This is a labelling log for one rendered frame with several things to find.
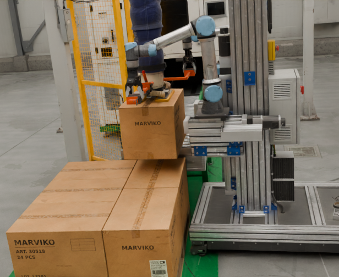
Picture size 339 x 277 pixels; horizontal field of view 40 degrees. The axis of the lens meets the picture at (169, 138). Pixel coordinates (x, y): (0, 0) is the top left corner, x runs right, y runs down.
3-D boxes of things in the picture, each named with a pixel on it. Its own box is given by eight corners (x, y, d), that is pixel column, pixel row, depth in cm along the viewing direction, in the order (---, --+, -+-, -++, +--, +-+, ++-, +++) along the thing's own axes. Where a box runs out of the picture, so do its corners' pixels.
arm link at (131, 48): (137, 42, 289) (124, 43, 289) (138, 60, 292) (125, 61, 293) (138, 41, 297) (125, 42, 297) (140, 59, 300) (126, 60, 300)
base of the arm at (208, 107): (224, 108, 326) (223, 94, 323) (222, 114, 312) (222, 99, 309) (202, 109, 329) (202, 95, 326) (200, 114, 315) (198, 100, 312)
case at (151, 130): (140, 135, 405) (136, 90, 393) (186, 134, 399) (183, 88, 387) (124, 160, 349) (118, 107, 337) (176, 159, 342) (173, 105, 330)
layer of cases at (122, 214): (75, 204, 408) (68, 161, 396) (189, 201, 395) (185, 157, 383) (17, 288, 295) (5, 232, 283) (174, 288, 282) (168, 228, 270)
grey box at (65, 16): (69, 40, 455) (65, 8, 446) (75, 39, 455) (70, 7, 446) (63, 42, 437) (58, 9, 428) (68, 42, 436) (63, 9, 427)
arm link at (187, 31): (208, 11, 305) (139, 41, 311) (209, 12, 295) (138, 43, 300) (214, 28, 308) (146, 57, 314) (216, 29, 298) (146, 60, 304)
